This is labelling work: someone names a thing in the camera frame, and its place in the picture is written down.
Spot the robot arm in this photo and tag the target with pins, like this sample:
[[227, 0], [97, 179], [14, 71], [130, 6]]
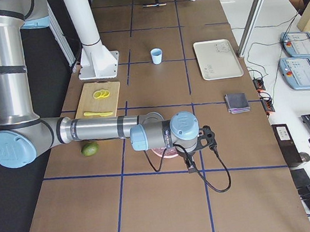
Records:
[[24, 135]]

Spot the light blue plastic cup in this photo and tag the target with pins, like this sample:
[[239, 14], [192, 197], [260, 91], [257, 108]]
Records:
[[156, 55]]

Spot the pink bowl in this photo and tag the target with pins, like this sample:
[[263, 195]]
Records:
[[165, 152]]

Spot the grey folded cloth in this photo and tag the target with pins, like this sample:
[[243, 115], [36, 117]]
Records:
[[237, 103]]

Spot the cream bear tray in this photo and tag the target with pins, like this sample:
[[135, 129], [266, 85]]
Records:
[[217, 60]]

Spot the yellow plastic knife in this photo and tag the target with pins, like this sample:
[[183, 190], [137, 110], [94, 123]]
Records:
[[101, 114]]

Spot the green lime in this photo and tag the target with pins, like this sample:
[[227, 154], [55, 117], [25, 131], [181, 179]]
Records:
[[89, 149]]

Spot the lemon slices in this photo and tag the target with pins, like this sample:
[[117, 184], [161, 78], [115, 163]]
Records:
[[102, 93]]

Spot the bamboo cutting board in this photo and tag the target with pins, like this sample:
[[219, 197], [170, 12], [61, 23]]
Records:
[[88, 103]]

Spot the black computer mouse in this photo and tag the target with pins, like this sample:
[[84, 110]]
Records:
[[305, 157]]

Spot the near blue teach pendant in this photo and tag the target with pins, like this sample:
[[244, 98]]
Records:
[[296, 72]]

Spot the blue teach pendant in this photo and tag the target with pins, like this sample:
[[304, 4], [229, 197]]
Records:
[[296, 72], [296, 43]]

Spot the far blue teach pendant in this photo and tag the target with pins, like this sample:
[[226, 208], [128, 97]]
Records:
[[296, 43]]

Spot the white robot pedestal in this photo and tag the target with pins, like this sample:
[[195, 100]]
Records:
[[97, 62]]

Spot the aluminium frame post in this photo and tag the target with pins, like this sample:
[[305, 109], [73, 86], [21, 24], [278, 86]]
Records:
[[249, 27]]

